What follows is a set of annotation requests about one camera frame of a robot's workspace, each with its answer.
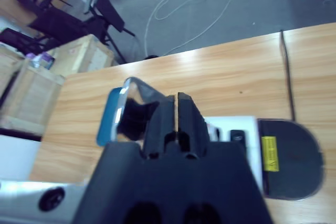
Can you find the black office chair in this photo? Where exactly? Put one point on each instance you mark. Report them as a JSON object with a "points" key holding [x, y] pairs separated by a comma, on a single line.
{"points": [[52, 24]]}

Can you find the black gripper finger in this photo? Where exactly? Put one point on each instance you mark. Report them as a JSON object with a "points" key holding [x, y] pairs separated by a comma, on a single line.
{"points": [[191, 121], [160, 124]]}

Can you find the small wooden crate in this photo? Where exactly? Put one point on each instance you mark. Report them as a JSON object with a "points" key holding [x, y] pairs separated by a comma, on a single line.
{"points": [[84, 53]]}

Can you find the teal plastic tray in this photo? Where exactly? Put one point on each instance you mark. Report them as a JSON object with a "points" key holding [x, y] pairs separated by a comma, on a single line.
{"points": [[105, 119]]}

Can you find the white capsule coffee machine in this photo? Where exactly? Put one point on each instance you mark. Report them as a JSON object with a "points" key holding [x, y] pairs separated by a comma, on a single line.
{"points": [[236, 124]]}

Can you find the large wooden crate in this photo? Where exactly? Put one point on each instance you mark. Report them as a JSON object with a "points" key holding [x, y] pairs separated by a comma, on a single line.
{"points": [[29, 98]]}

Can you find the water tank with dark lid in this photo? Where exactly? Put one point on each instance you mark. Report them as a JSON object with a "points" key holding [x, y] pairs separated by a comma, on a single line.
{"points": [[294, 155]]}

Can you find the black folding chair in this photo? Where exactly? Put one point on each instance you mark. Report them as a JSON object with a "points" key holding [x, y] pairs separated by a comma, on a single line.
{"points": [[107, 11]]}

